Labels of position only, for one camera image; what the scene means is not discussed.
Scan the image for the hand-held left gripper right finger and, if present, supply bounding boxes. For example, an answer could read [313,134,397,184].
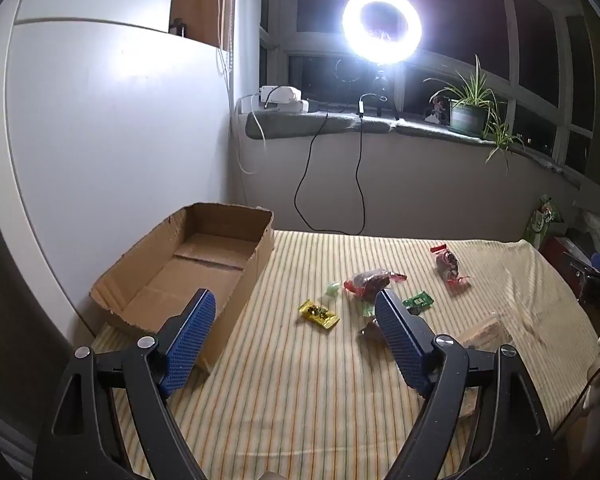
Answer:
[374,287,556,480]

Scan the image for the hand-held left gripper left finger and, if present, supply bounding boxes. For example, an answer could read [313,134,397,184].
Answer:
[35,287,218,480]

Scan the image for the dark snack bar packet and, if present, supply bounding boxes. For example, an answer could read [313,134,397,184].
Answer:
[357,317,388,346]

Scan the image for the green candy packet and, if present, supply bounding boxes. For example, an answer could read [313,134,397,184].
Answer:
[402,291,436,313]

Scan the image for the brown cardboard box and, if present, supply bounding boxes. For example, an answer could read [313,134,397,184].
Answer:
[89,202,276,376]

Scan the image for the large red-ended dark snack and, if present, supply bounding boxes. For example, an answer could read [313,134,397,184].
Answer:
[342,269,408,303]

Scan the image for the pale beige packet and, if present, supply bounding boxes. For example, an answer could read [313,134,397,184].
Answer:
[452,316,513,351]

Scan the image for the yellow candy packet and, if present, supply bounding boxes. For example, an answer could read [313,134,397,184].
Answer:
[299,300,341,331]

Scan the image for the small red-ended dark snack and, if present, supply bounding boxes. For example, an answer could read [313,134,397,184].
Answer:
[430,244,472,288]

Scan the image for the striped beige cloth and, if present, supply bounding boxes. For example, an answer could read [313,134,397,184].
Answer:
[87,230,600,480]

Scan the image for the dark red box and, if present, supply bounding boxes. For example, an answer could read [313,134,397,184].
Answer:
[540,235,588,281]

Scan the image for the green printed bag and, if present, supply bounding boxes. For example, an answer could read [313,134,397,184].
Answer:
[522,195,563,251]

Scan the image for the small figurine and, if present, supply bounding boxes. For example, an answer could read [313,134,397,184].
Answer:
[425,95,451,123]

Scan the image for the grey sill cover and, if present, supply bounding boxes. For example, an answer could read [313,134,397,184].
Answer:
[245,110,566,176]

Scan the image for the potted spider plant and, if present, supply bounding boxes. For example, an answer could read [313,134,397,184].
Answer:
[422,55,526,163]

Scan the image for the white wardrobe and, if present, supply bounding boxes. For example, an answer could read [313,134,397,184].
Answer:
[0,0,241,351]

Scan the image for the black light tripod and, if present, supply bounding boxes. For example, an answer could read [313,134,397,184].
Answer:
[370,62,403,121]

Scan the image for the white power adapters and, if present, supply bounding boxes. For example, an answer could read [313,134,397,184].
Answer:
[240,97,321,116]

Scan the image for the white power adapter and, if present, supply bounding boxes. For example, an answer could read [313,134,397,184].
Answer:
[260,85,301,106]

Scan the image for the window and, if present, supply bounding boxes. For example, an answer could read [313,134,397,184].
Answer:
[260,0,600,171]

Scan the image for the black cable with controller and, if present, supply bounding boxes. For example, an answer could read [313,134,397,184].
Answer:
[294,92,386,236]

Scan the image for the ring light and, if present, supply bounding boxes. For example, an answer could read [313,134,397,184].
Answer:
[341,0,423,66]

